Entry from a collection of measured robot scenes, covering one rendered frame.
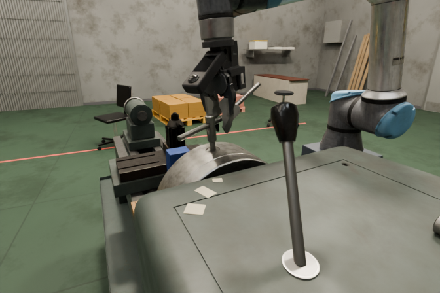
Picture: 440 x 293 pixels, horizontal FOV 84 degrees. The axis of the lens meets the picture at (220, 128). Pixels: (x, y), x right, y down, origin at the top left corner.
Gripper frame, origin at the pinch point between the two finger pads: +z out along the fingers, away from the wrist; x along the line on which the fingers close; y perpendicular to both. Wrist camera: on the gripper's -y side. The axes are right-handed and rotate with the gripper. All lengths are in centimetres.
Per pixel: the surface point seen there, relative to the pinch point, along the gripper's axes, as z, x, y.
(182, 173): 6.9, 2.1, -12.1
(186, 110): 108, 325, 298
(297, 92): 141, 222, 648
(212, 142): 2.0, -0.7, -4.1
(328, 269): 1.9, -31.4, -24.3
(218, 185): 1.6, -13.2, -18.1
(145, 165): 30, 55, 12
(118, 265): 71, 58, -9
